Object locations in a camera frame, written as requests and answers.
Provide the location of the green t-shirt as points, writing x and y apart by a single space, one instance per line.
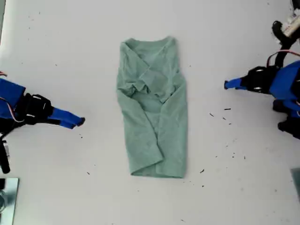
168 131

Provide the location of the black camera stalk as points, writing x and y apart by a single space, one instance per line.
284 42

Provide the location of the black camera box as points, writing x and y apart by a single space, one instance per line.
291 27
4 159

